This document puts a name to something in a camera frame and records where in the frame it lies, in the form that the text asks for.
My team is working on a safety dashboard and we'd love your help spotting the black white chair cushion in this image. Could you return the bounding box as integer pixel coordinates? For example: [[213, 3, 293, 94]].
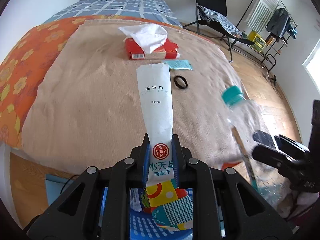
[[197, 5, 242, 38]]

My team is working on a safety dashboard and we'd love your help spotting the black folding chair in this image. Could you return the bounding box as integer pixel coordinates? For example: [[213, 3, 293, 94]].
[[183, 0, 254, 52]]

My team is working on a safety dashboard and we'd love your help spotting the black hair tie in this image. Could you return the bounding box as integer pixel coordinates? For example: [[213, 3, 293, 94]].
[[173, 75, 189, 90]]

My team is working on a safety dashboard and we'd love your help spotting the yellow crate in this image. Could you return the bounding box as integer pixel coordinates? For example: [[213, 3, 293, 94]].
[[248, 30, 266, 53]]

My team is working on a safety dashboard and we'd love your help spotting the striped hanging towel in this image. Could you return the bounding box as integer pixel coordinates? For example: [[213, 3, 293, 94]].
[[245, 0, 280, 34]]

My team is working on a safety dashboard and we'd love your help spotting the black clothes rack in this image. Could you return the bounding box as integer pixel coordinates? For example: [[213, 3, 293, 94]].
[[232, 0, 298, 74]]

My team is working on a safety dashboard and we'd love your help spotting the blue checked mattress cover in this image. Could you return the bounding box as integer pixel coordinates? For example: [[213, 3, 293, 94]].
[[46, 0, 181, 27]]

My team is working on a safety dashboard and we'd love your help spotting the teal hanging garment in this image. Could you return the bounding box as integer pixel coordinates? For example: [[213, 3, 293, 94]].
[[286, 22, 297, 40]]

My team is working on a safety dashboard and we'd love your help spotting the dark hanging jacket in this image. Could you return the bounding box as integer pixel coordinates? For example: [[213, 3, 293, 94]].
[[266, 8, 291, 39]]

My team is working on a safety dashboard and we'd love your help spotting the clear plastic bottle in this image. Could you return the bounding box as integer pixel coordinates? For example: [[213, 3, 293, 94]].
[[222, 86, 288, 207]]

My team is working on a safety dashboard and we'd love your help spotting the red cardboard box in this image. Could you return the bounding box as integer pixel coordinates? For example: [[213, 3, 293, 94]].
[[124, 38, 180, 60]]

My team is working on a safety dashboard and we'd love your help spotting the large white tissue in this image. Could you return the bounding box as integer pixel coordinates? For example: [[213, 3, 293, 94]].
[[118, 23, 168, 54]]

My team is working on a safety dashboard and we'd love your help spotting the teal cream tube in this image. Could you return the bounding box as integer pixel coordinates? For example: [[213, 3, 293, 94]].
[[163, 60, 193, 70]]

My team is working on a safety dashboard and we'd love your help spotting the blue seaweed soup packet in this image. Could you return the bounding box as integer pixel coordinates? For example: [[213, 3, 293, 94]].
[[130, 188, 151, 214]]

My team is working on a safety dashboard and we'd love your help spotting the orange floral sheet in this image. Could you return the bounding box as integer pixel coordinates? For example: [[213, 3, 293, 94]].
[[0, 15, 213, 149]]

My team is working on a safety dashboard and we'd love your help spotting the beige blanket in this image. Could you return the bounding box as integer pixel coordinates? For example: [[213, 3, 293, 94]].
[[21, 19, 242, 173]]

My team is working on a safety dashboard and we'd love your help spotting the blue plastic basket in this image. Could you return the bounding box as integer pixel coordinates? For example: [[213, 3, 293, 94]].
[[100, 187, 226, 240]]

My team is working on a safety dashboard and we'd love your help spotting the white wet wipe packet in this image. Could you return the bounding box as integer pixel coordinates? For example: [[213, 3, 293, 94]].
[[135, 63, 194, 231]]

